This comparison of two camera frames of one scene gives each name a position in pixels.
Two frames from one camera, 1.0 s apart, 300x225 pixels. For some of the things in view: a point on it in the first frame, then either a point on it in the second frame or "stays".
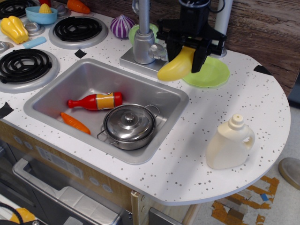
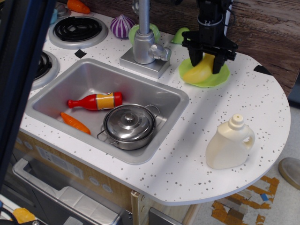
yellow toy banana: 180,67 → 201,71
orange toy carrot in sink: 74,122 stays
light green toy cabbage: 134,28 stays
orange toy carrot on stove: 77,6 stays
